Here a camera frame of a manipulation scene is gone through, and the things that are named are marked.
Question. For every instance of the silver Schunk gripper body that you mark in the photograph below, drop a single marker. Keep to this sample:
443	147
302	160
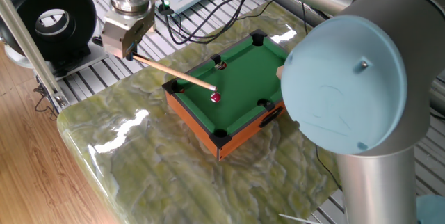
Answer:
120	38

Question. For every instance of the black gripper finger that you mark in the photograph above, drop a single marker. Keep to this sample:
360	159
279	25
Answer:
135	48
129	56

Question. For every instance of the wooden pool cue black butt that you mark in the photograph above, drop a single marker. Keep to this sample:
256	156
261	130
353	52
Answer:
174	72

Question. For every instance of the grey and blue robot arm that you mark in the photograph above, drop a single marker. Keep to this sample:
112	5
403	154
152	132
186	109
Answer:
361	95

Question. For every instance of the maroon striped pool ball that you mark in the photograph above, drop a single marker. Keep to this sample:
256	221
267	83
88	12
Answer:
215	97

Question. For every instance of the mini green felt pool table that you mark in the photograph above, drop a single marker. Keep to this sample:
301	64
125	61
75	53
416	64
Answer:
240	88

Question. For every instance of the green marble slab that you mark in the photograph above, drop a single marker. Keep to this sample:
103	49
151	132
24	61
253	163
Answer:
156	168

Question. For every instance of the beige wooden cube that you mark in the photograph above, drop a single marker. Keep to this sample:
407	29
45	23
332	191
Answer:
279	72

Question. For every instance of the thin white stick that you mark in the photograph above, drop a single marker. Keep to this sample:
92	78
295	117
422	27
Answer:
299	218

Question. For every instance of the aluminium frame post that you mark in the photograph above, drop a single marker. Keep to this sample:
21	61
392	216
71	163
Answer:
32	50

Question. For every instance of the black round duct fan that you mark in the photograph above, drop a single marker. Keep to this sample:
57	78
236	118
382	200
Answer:
21	1

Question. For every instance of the grey aluminium rail beam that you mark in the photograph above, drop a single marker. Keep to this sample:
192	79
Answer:
299	8

